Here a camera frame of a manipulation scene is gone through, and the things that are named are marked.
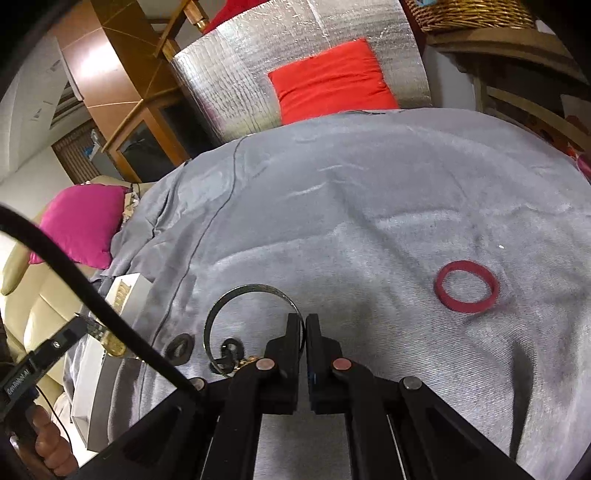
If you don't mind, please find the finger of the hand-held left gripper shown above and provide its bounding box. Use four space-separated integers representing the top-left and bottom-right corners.
30 316 100 365

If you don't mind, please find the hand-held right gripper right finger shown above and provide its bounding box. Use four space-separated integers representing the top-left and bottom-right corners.
305 313 532 480

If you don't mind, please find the black ring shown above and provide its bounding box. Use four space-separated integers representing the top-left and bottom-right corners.
217 338 243 370
167 333 195 363

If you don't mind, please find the red bangle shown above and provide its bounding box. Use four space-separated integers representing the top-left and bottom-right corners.
433 260 501 315

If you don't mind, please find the white jewelry box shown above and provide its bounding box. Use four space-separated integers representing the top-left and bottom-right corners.
69 272 155 453

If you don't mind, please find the silver foil mat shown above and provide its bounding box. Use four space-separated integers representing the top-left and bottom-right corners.
167 0 432 146

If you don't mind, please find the wooden shelf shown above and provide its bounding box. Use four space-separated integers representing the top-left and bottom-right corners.
425 28 591 158

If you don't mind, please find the dark metal bangle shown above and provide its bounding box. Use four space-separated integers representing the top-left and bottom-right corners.
203 284 305 374

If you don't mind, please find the red cushion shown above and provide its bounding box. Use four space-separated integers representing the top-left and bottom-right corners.
268 38 400 125
202 0 269 35

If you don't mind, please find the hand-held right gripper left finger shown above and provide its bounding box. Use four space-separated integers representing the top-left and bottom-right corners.
76 313 305 480

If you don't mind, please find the wicker basket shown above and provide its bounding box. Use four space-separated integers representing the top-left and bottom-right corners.
402 0 539 33

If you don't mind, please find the brown window blind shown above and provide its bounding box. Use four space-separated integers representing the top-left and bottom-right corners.
52 124 116 185

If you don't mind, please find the pink cushion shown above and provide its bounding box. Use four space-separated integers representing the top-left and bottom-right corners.
28 184 132 270

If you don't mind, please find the wooden cabinet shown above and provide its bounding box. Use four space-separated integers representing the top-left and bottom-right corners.
46 0 204 183

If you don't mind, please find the grey blanket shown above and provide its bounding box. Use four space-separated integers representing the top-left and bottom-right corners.
62 107 591 480

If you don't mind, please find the black cable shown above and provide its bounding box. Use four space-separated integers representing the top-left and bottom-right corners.
0 204 204 398

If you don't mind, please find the person's left hand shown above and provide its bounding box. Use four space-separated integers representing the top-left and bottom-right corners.
25 406 79 476

